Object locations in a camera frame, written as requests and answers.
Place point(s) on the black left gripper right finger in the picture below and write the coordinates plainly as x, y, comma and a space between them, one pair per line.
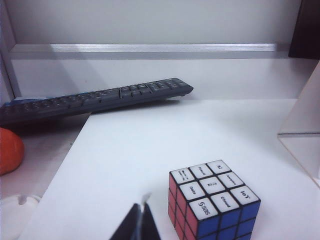
150, 227

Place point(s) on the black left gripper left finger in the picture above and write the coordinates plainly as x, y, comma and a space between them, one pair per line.
128, 225

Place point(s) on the Rubik's cube with printed white face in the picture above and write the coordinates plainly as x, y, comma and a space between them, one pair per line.
215, 197

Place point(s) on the square frameless standing mirror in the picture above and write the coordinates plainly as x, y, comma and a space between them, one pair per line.
303, 120

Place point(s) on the pale flat base board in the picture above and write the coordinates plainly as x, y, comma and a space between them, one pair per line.
140, 150

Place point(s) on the white round plastic object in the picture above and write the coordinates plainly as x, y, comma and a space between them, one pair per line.
15, 215

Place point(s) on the black computer keyboard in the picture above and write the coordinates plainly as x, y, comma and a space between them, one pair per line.
105, 100

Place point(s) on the orange round ball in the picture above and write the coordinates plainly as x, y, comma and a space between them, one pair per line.
10, 152

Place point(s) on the black computer monitor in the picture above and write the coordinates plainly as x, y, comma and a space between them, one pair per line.
306, 27

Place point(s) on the silver aluminium partition rail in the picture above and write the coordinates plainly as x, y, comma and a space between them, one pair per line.
150, 50

